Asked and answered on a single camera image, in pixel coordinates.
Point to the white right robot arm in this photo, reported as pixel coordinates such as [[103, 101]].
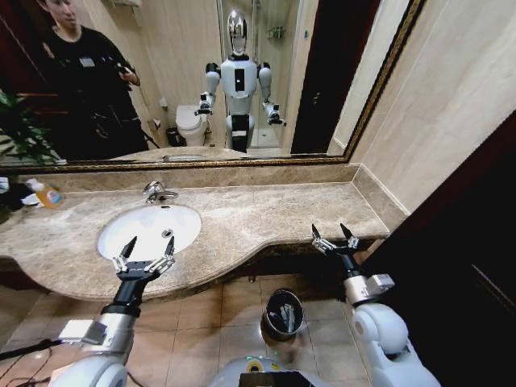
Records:
[[383, 334]]

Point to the gold framed wall mirror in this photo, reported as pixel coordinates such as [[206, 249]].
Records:
[[379, 88]]

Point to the dark wooden door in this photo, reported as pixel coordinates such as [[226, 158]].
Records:
[[451, 250]]

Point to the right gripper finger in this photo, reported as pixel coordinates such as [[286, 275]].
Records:
[[321, 244], [350, 241]]

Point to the crumpled white paper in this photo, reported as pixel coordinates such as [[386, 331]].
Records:
[[31, 199]]

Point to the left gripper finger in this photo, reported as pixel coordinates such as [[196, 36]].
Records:
[[123, 260], [165, 261]]

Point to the green leafy plant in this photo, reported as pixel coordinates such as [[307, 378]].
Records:
[[24, 129]]

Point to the round metal trash bin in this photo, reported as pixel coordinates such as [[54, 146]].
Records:
[[278, 332]]

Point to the white oval sink basin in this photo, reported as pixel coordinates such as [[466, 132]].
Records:
[[137, 225]]

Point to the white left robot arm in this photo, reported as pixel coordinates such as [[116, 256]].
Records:
[[101, 364]]

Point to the orange soap bottle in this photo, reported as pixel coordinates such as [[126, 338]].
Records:
[[49, 196]]

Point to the pale wrapper trash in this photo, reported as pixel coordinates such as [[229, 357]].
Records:
[[284, 316]]

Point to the chrome faucet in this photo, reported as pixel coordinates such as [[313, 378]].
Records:
[[155, 191]]

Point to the white robot front shell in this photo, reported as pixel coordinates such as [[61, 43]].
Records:
[[230, 373]]

